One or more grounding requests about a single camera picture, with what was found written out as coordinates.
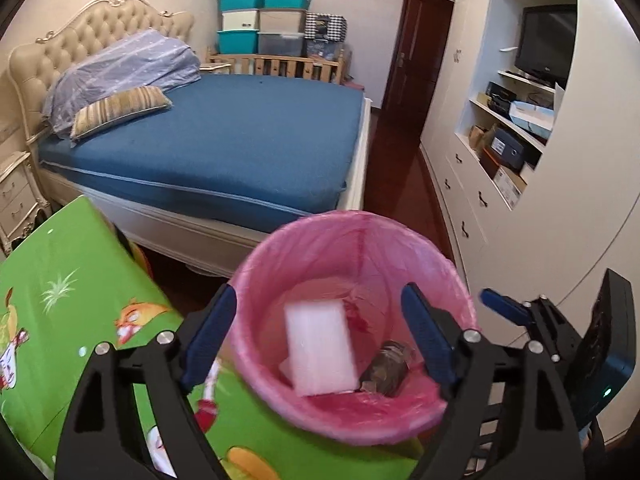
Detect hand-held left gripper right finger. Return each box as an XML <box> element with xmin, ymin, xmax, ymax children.
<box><xmin>401</xmin><ymin>282</ymin><xmax>586</xmax><ymax>480</ymax></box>

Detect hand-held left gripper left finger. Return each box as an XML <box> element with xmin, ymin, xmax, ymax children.
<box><xmin>55</xmin><ymin>284</ymin><xmax>238</xmax><ymax>480</ymax></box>

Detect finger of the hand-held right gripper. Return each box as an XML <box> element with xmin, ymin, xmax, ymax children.
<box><xmin>480</xmin><ymin>287</ymin><xmax>563</xmax><ymax>363</ymax></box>

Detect bin with pink bag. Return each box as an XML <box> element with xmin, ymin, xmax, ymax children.
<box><xmin>227</xmin><ymin>211</ymin><xmax>478</xmax><ymax>446</ymax></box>

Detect crumpled dark wrapper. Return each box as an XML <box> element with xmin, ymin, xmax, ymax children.
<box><xmin>359</xmin><ymin>341</ymin><xmax>416</xmax><ymax>397</ymax></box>

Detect white foam block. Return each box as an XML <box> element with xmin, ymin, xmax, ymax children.
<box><xmin>279</xmin><ymin>297</ymin><xmax>361</xmax><ymax>397</ymax></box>

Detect white printed carton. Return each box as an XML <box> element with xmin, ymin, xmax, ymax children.
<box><xmin>492</xmin><ymin>166</ymin><xmax>527</xmax><ymax>208</ymax></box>

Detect black safe box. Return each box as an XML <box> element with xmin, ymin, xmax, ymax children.
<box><xmin>490</xmin><ymin>127</ymin><xmax>538</xmax><ymax>171</ymax></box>

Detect green cartoon printed tablecloth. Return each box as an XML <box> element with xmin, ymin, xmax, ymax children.
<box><xmin>0</xmin><ymin>195</ymin><xmax>426</xmax><ymax>480</ymax></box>

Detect brown cardboard box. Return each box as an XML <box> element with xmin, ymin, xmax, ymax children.
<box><xmin>468</xmin><ymin>125</ymin><xmax>496</xmax><ymax>151</ymax></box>

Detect pale blue tissue box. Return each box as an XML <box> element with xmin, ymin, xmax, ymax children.
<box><xmin>509</xmin><ymin>101</ymin><xmax>556</xmax><ymax>140</ymax></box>

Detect blue mattress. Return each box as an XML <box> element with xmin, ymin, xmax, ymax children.
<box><xmin>37</xmin><ymin>74</ymin><xmax>365</xmax><ymax>233</ymax></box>

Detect black electronic device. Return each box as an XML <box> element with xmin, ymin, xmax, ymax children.
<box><xmin>486</xmin><ymin>81</ymin><xmax>517</xmax><ymax>113</ymax></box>

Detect cream carved nightstand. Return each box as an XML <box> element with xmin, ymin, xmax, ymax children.
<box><xmin>0</xmin><ymin>151</ymin><xmax>51</xmax><ymax>256</ymax></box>

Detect striped brown pillow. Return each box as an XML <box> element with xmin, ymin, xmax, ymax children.
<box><xmin>70</xmin><ymin>86</ymin><xmax>172</xmax><ymax>141</ymax></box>

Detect dark wooden door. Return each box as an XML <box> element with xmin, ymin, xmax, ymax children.
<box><xmin>381</xmin><ymin>0</ymin><xmax>455</xmax><ymax>136</ymax></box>

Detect black television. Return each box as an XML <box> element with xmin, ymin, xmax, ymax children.
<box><xmin>515</xmin><ymin>5</ymin><xmax>577</xmax><ymax>82</ymax></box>

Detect lilac striped duvet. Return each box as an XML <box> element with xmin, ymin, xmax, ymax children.
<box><xmin>42</xmin><ymin>29</ymin><xmax>202</xmax><ymax>138</ymax></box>

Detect grey clear storage box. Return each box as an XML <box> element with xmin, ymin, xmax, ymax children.
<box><xmin>257</xmin><ymin>32</ymin><xmax>306</xmax><ymax>57</ymax></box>

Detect houndstooth storage bag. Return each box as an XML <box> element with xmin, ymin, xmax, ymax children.
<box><xmin>305</xmin><ymin>12</ymin><xmax>347</xmax><ymax>42</ymax></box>

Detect white storage box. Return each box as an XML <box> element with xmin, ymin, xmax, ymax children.
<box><xmin>221</xmin><ymin>9</ymin><xmax>261</xmax><ymax>32</ymax></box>

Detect beige storage box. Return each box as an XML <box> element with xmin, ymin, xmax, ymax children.
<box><xmin>258</xmin><ymin>8</ymin><xmax>307</xmax><ymax>35</ymax></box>

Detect bed with blue sheet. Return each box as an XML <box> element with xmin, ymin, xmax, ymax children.
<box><xmin>7</xmin><ymin>0</ymin><xmax>373</xmax><ymax>278</ymax></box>

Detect white wall cabinet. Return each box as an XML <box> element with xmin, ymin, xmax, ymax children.
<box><xmin>419</xmin><ymin>0</ymin><xmax>640</xmax><ymax>321</ymax></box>

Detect wooden crib rail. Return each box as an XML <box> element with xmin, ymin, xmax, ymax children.
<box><xmin>207</xmin><ymin>46</ymin><xmax>347</xmax><ymax>85</ymax></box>

